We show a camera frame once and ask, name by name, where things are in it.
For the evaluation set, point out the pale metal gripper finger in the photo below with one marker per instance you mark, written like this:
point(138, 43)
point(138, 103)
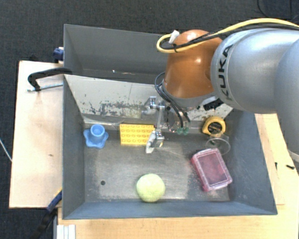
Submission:
point(159, 140)
point(150, 145)

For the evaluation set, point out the yellow studded toy brick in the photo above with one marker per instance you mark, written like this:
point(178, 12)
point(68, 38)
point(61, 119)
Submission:
point(133, 135)

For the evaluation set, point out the grey metal bin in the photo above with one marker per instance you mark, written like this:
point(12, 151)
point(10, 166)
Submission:
point(126, 170)

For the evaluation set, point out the yellow-green ball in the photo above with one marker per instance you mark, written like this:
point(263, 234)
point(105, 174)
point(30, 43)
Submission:
point(150, 188)

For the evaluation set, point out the blue flower-shaped cup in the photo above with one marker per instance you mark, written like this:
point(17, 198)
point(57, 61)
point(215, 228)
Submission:
point(96, 136)

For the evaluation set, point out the yellow tape measure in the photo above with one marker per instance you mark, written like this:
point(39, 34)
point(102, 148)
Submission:
point(214, 126)

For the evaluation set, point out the pink clear plastic box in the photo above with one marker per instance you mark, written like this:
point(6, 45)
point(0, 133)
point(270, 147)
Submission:
point(211, 169)

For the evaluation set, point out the clear glass dish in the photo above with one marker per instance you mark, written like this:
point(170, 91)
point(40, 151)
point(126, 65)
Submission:
point(219, 144)

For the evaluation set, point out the pale wood board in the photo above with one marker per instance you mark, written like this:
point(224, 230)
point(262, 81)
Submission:
point(38, 140)

